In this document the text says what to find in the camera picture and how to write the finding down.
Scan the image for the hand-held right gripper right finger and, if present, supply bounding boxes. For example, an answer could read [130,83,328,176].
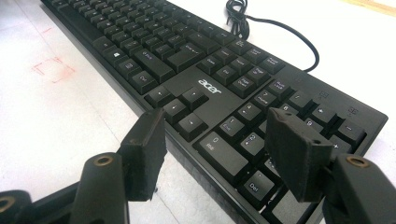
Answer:
[264,106,396,224]

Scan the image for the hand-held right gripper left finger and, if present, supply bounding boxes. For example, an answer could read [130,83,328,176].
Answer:
[68,106,168,224]

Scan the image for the black computer keyboard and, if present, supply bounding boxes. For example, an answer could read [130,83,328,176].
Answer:
[40,0,389,224]

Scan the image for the white table cover sheet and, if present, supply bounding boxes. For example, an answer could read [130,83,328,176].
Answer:
[0,0,396,224]

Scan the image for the wooden table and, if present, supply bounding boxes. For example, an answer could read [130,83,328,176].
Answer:
[342,0,396,17]

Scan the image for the black keyboard cable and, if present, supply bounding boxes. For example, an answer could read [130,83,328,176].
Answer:
[225,0,320,73]

